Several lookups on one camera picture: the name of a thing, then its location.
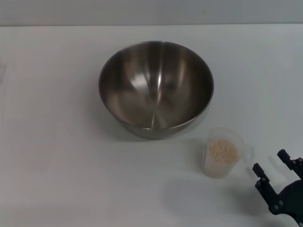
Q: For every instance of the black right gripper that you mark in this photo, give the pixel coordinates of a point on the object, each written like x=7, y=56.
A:
x=292, y=198

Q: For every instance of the stainless steel mixing bowl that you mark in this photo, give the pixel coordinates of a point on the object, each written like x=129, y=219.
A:
x=154, y=94

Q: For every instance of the clear plastic measuring cup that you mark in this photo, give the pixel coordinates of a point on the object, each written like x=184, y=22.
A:
x=246, y=151

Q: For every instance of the uncooked white rice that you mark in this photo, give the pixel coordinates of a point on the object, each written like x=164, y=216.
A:
x=222, y=151

